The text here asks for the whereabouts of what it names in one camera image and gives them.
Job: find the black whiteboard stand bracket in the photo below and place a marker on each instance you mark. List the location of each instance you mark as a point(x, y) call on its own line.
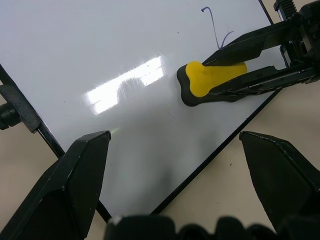
point(21, 107)

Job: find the black-framed whiteboard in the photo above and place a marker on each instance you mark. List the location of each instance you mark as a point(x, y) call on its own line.
point(100, 50)

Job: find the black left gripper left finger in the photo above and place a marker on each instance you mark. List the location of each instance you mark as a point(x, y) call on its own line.
point(62, 190)

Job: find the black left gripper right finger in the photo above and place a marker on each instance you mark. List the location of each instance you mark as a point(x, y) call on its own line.
point(282, 180)

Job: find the yellow and black whiteboard eraser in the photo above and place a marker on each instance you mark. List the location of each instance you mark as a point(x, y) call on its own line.
point(197, 80)

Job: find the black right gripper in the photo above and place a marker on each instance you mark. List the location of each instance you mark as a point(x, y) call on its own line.
point(308, 30)

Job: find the black ribbed stand knob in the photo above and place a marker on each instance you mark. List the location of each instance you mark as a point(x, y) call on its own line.
point(7, 116)

